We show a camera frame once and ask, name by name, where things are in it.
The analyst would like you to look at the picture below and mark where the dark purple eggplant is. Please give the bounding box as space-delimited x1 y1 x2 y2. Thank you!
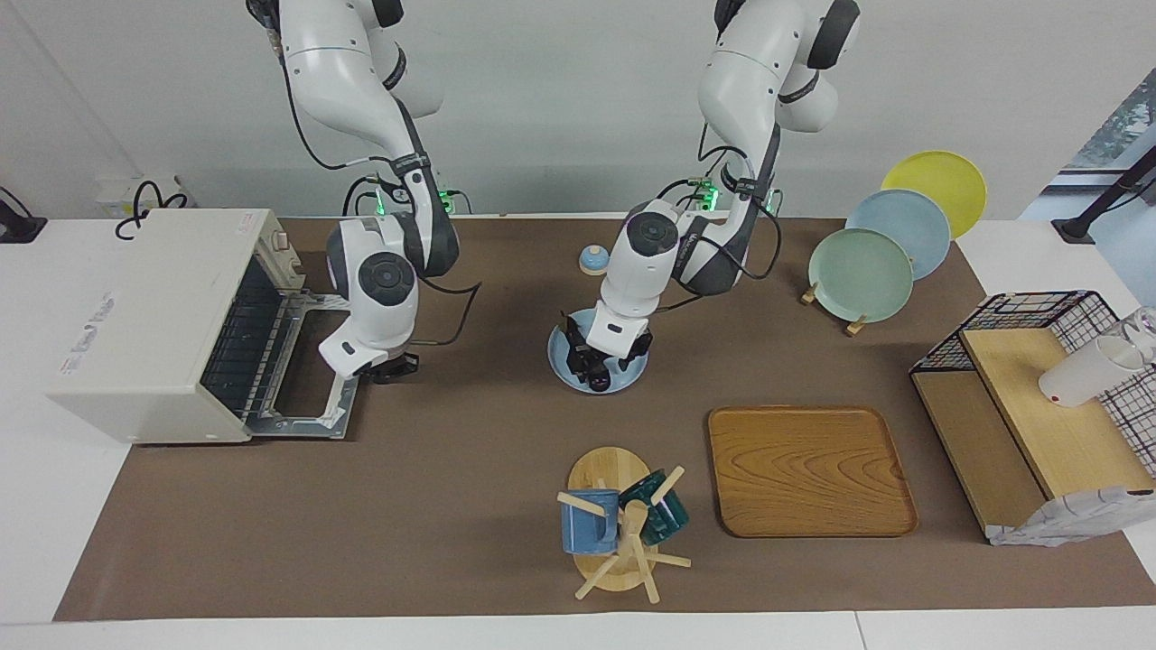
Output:
564 311 617 395

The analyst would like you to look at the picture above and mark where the light blue serving plate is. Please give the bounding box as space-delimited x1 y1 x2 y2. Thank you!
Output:
548 307 649 395

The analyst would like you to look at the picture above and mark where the glass oven door with handle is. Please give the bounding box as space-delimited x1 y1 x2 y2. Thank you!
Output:
246 291 362 441

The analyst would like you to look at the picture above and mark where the white toaster oven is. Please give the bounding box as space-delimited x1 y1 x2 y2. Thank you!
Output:
45 208 308 445

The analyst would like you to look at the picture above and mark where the wooden mug tree stand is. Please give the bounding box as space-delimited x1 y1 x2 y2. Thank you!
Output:
557 446 693 604

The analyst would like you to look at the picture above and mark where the brown table mat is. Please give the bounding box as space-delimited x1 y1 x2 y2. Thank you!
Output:
54 217 1156 622

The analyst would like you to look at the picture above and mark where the dark green mug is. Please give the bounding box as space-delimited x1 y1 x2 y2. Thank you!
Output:
619 469 690 546

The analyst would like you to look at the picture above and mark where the blue mug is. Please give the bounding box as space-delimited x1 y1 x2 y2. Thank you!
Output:
561 489 622 555

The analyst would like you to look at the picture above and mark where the wooden serving tray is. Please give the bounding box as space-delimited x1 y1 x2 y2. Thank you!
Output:
707 406 919 539

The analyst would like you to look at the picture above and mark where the wooden plate rack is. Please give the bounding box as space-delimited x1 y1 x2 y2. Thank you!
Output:
800 283 870 337

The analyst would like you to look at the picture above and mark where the pale green plate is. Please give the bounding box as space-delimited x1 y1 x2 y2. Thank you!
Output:
808 228 915 323

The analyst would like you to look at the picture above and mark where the light blue racked plate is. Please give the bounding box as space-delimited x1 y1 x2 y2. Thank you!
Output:
845 189 952 281

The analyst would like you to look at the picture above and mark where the yellow plate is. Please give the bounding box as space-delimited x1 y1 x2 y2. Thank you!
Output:
881 150 988 240

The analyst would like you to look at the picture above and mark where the white cup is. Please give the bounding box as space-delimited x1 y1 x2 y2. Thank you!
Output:
1039 336 1146 408

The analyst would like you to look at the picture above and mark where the white grey patterned cloth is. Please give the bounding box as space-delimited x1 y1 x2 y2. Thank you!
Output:
989 487 1156 547

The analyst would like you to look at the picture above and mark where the black angled stand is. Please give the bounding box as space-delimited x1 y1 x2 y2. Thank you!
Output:
1052 144 1156 245

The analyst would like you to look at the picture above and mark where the clear glass cup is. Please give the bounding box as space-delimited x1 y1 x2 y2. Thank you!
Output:
1120 307 1156 362

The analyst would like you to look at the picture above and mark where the glass window pane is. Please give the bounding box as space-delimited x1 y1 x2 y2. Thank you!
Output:
1070 68 1156 172

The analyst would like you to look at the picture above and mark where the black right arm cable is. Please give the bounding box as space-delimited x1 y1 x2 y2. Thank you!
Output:
271 36 484 348

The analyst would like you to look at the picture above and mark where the oven wire rack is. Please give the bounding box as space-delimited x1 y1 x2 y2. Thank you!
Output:
203 257 299 416

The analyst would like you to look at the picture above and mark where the black looped power cable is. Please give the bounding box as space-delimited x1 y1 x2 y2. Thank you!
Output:
115 181 192 240

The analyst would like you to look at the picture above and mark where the black clamp mount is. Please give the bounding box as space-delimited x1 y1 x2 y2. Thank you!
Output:
0 185 48 245

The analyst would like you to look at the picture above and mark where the wooden shelf with wire frame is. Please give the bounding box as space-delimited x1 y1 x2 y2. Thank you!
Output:
909 291 1156 543

